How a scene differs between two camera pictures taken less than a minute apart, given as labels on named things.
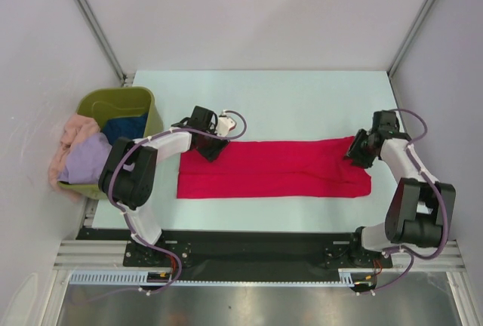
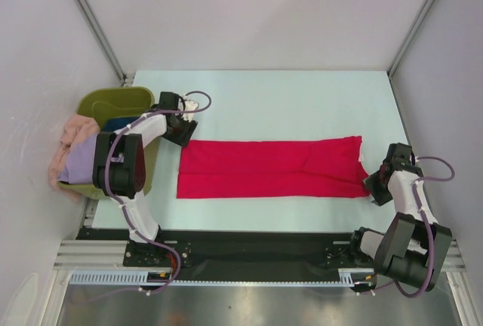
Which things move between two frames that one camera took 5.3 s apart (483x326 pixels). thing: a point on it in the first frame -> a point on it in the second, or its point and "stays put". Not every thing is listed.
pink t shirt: (77, 127) stays put
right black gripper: (354, 152) -> (379, 197)
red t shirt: (265, 170) stays put
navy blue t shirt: (133, 127) stays put
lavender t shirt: (87, 158) stays put
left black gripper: (212, 153) -> (189, 128)
